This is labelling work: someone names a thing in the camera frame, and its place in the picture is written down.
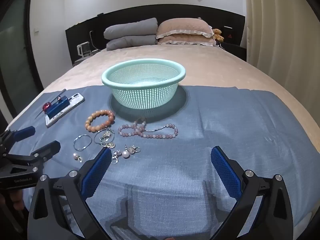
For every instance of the pink frilled pillow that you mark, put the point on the pink frilled pillow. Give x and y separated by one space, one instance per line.
185 40
182 26

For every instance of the blue cloth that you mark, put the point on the blue cloth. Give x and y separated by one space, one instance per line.
175 170

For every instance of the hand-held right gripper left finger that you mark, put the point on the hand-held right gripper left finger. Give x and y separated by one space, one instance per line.
97 172

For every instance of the dark glass door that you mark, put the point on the dark glass door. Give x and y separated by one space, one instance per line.
15 55

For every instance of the teal plastic mesh basket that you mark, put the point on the teal plastic mesh basket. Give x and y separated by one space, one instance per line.
143 90

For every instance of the amber orange pendant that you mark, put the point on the amber orange pendant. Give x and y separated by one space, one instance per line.
46 106

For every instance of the black nightstand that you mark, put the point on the black nightstand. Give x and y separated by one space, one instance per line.
235 50

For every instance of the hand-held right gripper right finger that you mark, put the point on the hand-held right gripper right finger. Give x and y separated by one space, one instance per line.
225 172

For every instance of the pearl earring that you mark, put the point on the pearl earring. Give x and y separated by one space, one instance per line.
125 154
75 156

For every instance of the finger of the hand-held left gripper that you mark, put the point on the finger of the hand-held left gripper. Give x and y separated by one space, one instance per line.
23 132
48 148

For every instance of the brown teddy bear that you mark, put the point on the brown teddy bear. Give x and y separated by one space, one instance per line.
218 35

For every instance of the grey nightstand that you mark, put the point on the grey nightstand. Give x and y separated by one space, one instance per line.
80 60

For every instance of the plain silver hoop bangle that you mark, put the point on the plain silver hoop bangle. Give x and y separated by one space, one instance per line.
75 145

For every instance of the cream curtain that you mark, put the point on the cream curtain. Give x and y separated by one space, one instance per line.
282 42

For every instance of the black headboard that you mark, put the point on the black headboard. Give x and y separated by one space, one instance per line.
150 13

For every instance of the white smartphone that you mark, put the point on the white smartphone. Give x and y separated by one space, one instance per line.
75 100

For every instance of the grey pillow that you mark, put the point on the grey pillow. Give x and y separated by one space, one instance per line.
130 42
130 27

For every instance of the blue metal block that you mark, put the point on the blue metal block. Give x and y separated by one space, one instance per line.
58 107

